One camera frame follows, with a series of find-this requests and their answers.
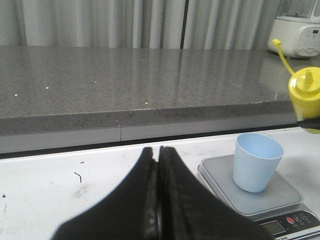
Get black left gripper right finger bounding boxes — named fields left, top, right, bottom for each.
left=157, top=146, right=273, bottom=240

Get white kitchen appliance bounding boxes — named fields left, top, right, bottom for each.
left=267, top=0, right=320, bottom=58

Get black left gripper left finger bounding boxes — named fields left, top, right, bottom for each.
left=52, top=147, right=159, bottom=240

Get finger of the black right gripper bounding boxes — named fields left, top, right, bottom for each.
left=297, top=117, right=320, bottom=130

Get grey stone counter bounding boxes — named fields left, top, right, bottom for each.
left=0, top=44, right=320, bottom=156

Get silver digital kitchen scale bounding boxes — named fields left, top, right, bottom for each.
left=198, top=155, right=320, bottom=240

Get yellow squeeze bottle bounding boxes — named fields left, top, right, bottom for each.
left=272, top=38, right=320, bottom=134

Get grey pleated curtain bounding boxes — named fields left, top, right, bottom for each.
left=0, top=0, right=280, bottom=50

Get light blue plastic cup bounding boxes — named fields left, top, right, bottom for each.
left=232, top=132, right=284, bottom=193

